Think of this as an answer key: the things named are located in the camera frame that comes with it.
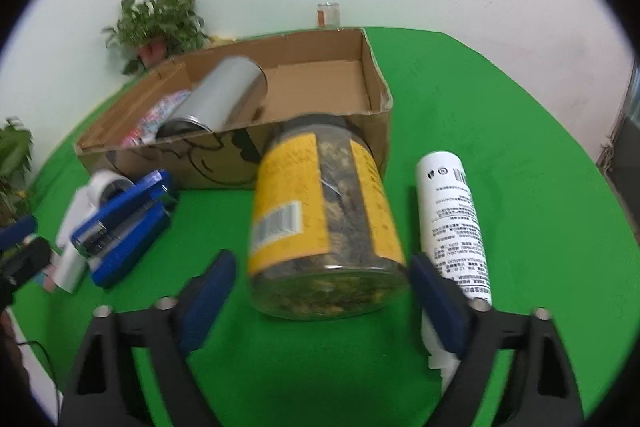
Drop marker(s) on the yellow label clear jar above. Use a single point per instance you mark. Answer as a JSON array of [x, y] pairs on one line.
[[290, 187]]

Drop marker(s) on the potted plant in red pot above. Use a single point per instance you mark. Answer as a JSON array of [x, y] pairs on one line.
[[155, 27]]

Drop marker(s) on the brown cardboard box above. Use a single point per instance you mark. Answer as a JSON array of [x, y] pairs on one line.
[[320, 77]]

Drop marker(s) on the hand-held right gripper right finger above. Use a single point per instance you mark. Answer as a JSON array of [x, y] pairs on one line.
[[440, 307]]

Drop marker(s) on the small glass jar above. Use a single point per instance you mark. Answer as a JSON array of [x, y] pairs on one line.
[[327, 14]]

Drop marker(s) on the pastel colour block box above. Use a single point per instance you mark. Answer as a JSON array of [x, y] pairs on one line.
[[46, 279]]

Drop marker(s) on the silver metal can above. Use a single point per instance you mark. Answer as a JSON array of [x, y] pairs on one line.
[[220, 92]]

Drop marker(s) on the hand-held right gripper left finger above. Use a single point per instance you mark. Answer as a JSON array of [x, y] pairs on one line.
[[205, 302]]

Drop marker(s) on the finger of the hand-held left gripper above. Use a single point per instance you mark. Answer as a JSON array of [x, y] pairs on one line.
[[17, 231], [25, 262]]

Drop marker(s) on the white cylindrical bottle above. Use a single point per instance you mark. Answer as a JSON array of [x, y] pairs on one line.
[[450, 207]]

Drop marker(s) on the leafy green potted plant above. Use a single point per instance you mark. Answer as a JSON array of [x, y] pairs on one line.
[[15, 157]]

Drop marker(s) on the white hair dryer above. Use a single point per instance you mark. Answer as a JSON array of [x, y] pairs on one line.
[[75, 217]]

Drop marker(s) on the colourful printed packet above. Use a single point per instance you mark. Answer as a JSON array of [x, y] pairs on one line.
[[155, 117]]

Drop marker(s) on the blue stapler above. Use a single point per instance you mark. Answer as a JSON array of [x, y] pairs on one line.
[[125, 227]]

